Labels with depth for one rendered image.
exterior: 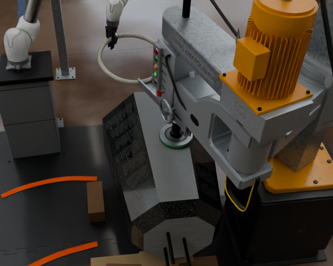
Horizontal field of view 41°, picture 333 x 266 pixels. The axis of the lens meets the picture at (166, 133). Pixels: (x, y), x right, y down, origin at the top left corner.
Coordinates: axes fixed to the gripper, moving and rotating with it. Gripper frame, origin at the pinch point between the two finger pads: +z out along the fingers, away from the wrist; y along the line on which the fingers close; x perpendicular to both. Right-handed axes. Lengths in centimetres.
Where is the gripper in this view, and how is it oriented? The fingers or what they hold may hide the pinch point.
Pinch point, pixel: (111, 44)
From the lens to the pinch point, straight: 336.6
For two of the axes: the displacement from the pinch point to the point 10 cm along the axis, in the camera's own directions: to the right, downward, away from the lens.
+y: 6.6, 6.7, -3.2
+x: 7.3, -5.0, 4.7
